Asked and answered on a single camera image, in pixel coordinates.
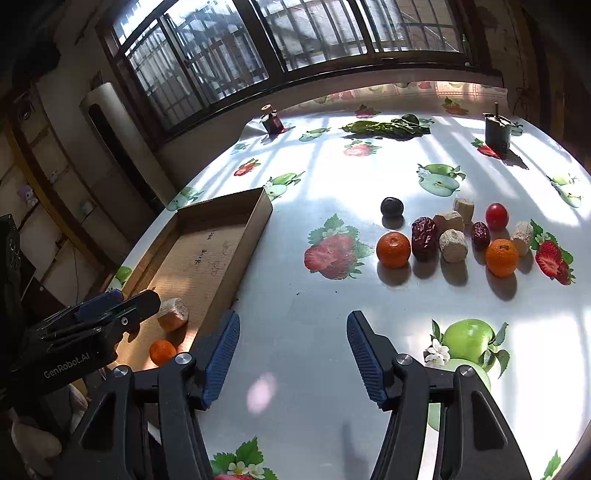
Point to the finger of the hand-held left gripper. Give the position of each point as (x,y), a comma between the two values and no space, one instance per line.
(141,307)
(99,304)

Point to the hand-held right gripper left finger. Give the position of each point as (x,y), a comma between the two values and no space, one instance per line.
(224,355)

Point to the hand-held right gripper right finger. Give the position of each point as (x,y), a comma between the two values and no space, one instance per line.
(364,355)

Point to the orange tangerine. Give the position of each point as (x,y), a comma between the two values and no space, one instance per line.
(393,249)
(502,257)
(162,352)

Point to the shallow cardboard box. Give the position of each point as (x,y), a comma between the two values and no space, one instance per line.
(203,258)

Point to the large red date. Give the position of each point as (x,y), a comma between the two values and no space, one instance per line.
(424,237)

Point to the dark purple plum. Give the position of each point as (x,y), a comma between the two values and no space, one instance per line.
(392,206)

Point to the small red date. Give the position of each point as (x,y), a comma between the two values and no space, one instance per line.
(480,235)

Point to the red cherry tomato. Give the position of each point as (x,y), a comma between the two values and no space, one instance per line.
(497,216)

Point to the pale fuzzy clothing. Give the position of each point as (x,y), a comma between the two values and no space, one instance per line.
(34,443)

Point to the black screen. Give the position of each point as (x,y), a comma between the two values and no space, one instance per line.
(9,263)

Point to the purple plush toy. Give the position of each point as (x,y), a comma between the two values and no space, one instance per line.
(27,197)

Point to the white standing air conditioner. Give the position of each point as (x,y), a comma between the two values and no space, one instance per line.
(120,134)

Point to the small dark jar with lid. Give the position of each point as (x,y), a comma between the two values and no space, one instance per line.
(272,123)

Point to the green leafy vegetable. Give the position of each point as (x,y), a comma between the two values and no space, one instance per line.
(388,127)

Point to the dark table clamp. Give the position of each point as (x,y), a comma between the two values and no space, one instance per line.
(497,134)

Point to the barred window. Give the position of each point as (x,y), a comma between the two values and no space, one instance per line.
(277,41)

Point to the wooden wall shelf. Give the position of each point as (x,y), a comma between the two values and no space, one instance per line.
(46,184)

